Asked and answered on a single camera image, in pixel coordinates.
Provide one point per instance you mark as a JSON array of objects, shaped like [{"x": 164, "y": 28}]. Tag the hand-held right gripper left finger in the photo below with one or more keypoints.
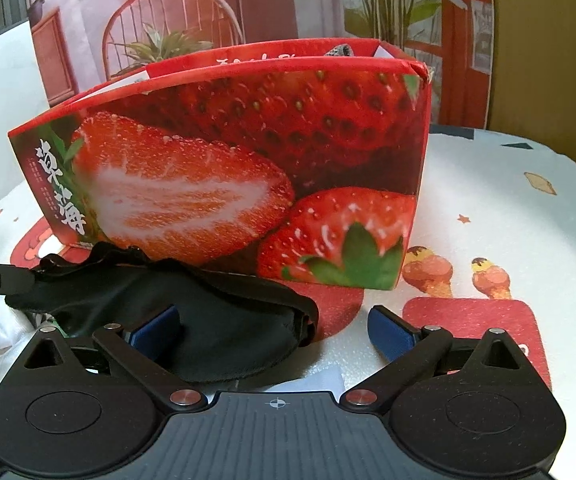
[{"x": 155, "y": 332}]

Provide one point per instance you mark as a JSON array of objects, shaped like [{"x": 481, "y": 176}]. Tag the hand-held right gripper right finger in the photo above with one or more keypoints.
[{"x": 390, "y": 332}]

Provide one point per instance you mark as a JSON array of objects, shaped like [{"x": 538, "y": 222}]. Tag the black eye mask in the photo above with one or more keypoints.
[{"x": 228, "y": 320}]

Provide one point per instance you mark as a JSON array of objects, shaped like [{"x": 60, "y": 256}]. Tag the red strawberry print box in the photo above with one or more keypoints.
[{"x": 228, "y": 170}]

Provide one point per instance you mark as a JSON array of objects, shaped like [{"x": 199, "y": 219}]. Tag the white cloth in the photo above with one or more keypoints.
[{"x": 3, "y": 322}]

